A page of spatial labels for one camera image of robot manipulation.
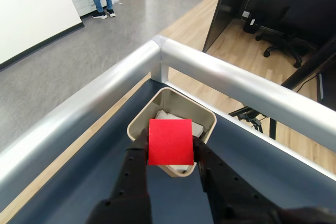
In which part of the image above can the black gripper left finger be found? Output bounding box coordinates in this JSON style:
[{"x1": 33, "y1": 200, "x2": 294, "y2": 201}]
[{"x1": 86, "y1": 128, "x2": 153, "y2": 224}]

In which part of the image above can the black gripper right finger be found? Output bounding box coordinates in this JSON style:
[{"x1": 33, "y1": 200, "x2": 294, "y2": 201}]
[{"x1": 192, "y1": 135, "x2": 286, "y2": 224}]

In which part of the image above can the red cube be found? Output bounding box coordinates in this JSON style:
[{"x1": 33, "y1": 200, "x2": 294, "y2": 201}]
[{"x1": 148, "y1": 119, "x2": 196, "y2": 166}]

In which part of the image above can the beige rounded box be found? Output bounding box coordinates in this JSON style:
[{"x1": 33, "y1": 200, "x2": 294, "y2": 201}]
[{"x1": 127, "y1": 87, "x2": 217, "y2": 178}]

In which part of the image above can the dark blue-grey mat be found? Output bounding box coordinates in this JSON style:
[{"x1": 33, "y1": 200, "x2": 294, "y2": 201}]
[{"x1": 7, "y1": 78, "x2": 336, "y2": 224}]

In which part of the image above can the white crumpled cloth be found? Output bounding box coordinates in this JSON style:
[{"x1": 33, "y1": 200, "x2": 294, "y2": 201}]
[{"x1": 154, "y1": 109, "x2": 206, "y2": 174}]

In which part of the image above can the small black floor bin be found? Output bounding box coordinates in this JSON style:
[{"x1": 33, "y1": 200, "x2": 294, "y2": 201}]
[{"x1": 242, "y1": 11, "x2": 261, "y2": 35}]

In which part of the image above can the black desk side panel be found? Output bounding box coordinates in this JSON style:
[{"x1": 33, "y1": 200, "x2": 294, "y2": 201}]
[{"x1": 202, "y1": 0, "x2": 254, "y2": 54}]

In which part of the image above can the black office chair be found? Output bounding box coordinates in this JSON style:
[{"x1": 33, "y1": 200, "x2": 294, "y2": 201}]
[{"x1": 255, "y1": 0, "x2": 336, "y2": 69}]

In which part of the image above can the silver aluminium frame rail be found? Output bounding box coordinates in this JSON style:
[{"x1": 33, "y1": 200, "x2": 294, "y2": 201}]
[{"x1": 0, "y1": 34, "x2": 336, "y2": 196}]

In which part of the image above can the black desk leg frame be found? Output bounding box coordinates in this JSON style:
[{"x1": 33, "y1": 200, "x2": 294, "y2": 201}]
[{"x1": 227, "y1": 39, "x2": 336, "y2": 141}]

